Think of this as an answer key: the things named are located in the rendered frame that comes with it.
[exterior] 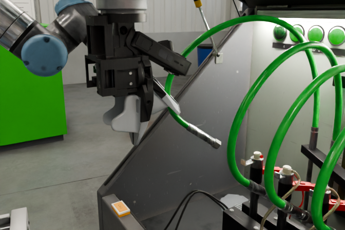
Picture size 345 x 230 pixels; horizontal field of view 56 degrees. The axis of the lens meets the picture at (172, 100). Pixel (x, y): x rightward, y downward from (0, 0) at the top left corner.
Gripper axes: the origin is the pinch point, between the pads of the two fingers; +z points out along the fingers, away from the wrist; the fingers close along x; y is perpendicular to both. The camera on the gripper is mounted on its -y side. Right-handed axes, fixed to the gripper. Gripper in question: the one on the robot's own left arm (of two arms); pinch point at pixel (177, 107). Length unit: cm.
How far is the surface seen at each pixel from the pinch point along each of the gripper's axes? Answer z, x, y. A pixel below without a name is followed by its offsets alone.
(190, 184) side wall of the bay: 21.3, -30.9, 16.3
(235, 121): 8.1, 18.7, -7.1
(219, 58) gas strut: -2.1, -27.6, -17.5
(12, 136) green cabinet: -93, -258, 170
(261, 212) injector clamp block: 31.6, -3.4, 2.7
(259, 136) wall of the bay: 26.2, -37.4, -10.5
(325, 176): 19.5, 30.2, -10.4
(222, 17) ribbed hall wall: -78, -717, -168
